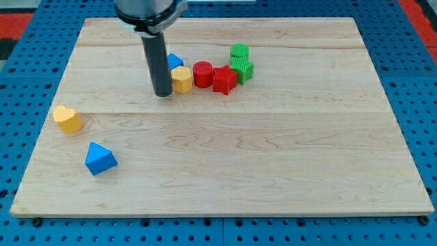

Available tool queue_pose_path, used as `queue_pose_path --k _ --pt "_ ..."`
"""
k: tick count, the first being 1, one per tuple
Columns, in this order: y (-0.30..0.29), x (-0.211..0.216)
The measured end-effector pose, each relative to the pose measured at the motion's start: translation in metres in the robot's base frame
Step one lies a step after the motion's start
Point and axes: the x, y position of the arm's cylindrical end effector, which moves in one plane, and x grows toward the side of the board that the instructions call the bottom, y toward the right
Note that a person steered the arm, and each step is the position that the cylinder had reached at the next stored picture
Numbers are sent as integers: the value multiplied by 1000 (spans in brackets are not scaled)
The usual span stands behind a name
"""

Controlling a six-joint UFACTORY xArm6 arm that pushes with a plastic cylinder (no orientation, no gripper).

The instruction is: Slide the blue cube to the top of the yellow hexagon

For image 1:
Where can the blue cube block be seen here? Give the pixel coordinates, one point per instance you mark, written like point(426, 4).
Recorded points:
point(174, 61)

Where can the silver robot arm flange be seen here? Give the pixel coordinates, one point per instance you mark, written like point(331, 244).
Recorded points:
point(149, 18)

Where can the yellow hexagon block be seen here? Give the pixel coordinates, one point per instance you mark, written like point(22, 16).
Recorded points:
point(182, 79)

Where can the red star block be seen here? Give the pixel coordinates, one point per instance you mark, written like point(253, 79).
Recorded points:
point(224, 79)

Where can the red cylinder block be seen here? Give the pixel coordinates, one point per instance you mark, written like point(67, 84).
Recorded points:
point(203, 74)

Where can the green star block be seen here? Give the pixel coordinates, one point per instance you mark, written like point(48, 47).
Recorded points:
point(243, 67)

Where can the green cylinder block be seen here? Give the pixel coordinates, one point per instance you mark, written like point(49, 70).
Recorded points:
point(239, 50)

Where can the light wooden board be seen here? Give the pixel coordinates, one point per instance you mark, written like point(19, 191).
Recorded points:
point(312, 134)

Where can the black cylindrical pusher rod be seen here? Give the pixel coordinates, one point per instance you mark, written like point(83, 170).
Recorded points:
point(158, 65)

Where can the blue triangle block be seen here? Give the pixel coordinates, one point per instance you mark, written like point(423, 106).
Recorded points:
point(99, 159)

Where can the yellow heart block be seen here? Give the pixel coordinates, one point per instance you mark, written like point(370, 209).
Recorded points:
point(67, 119)

